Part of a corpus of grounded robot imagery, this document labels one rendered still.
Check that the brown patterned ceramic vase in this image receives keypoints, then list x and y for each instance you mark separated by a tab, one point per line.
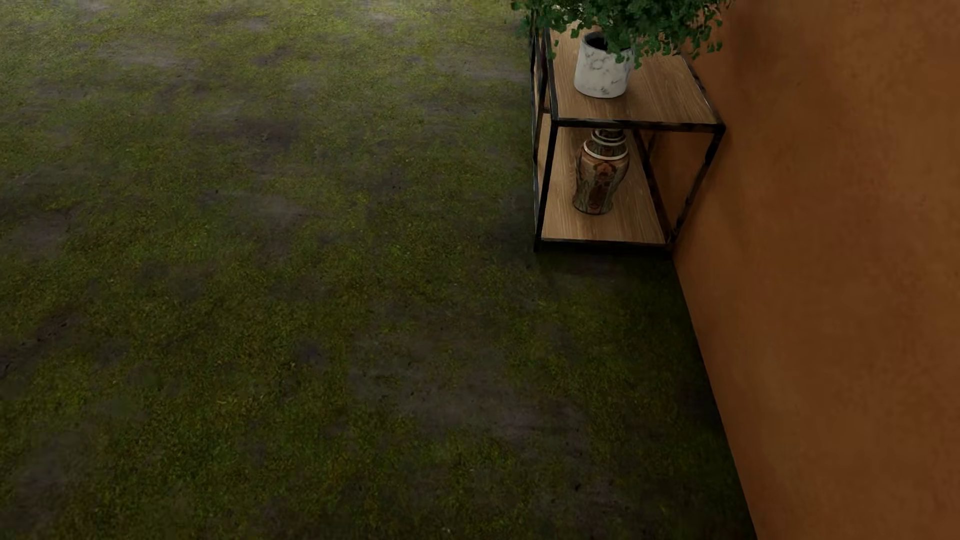
598	176

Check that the wooden shelf with black frame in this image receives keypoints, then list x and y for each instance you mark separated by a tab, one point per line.
660	94

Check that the green leafy plant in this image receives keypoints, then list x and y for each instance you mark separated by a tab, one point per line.
637	19

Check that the white marble plant pot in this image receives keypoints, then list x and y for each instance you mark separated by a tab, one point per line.
600	71

